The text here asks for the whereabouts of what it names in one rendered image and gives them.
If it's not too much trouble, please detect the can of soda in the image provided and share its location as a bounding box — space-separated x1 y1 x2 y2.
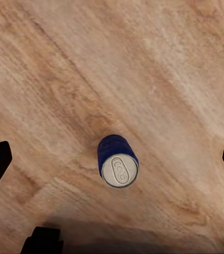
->
97 134 139 189

